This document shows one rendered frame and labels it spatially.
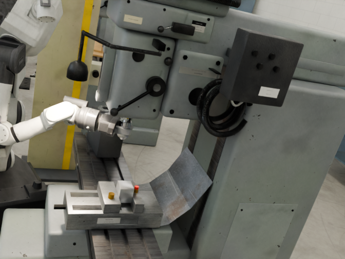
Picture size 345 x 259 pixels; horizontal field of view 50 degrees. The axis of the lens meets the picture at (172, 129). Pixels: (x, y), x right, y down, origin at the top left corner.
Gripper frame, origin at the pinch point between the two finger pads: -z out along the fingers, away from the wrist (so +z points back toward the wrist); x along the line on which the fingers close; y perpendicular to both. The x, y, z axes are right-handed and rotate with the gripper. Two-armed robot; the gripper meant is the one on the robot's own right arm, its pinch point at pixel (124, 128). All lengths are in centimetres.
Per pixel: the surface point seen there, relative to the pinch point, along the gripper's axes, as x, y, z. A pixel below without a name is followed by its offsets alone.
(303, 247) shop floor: 134, 121, -156
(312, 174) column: 9, 2, -81
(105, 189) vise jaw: -17.5, 18.4, -0.2
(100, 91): -6.5, -14.6, 10.7
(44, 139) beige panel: 151, 92, 84
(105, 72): -6.3, -21.8, 10.1
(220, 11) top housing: -4, -52, -24
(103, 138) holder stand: 26.4, 18.9, 11.8
